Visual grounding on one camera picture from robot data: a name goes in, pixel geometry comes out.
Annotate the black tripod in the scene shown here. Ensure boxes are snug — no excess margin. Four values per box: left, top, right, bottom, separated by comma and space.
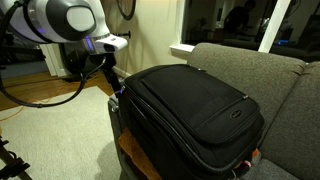
0, 134, 33, 180

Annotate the black wall hook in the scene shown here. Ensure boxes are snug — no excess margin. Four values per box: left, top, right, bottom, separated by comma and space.
111, 30, 132, 38

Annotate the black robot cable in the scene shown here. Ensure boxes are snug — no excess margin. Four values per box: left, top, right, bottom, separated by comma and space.
0, 56, 108, 108

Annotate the grey fabric sofa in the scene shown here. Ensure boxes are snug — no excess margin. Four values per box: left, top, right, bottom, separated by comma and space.
108, 42, 320, 180

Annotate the beige carpet rug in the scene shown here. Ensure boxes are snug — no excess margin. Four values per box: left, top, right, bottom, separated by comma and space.
0, 85, 123, 180

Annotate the round black wall mirror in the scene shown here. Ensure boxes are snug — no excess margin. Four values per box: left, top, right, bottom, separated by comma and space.
115, 0, 137, 21

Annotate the white door trim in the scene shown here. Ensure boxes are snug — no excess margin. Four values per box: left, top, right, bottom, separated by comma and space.
39, 43, 68, 78

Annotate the white window frame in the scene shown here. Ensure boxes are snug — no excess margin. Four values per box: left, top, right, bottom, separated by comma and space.
169, 0, 292, 62

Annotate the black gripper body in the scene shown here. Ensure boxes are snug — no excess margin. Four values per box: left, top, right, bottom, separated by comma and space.
98, 52, 118, 76

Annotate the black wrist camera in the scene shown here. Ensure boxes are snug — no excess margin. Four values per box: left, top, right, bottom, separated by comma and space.
63, 49, 98, 83

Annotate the black fabric suitcase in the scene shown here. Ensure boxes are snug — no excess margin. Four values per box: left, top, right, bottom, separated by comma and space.
108, 63, 267, 180

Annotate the red luggage tag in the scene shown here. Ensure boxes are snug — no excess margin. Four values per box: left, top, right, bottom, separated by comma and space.
233, 148, 262, 178

